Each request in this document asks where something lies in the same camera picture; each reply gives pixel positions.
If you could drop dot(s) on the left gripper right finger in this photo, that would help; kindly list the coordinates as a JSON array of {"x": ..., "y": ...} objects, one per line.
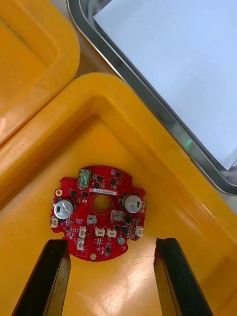
[{"x": 177, "y": 286}]

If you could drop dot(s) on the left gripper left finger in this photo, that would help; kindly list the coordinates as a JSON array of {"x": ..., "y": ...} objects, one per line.
[{"x": 47, "y": 284}]

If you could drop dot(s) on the round red circuit board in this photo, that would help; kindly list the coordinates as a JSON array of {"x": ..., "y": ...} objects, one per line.
[{"x": 101, "y": 247}]

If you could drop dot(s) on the yellow-orange plastic bin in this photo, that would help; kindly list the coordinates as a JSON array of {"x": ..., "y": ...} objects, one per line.
[
  {"x": 29, "y": 61},
  {"x": 148, "y": 172}
]

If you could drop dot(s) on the steel tray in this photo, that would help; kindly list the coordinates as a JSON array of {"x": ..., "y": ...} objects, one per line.
[{"x": 138, "y": 81}]

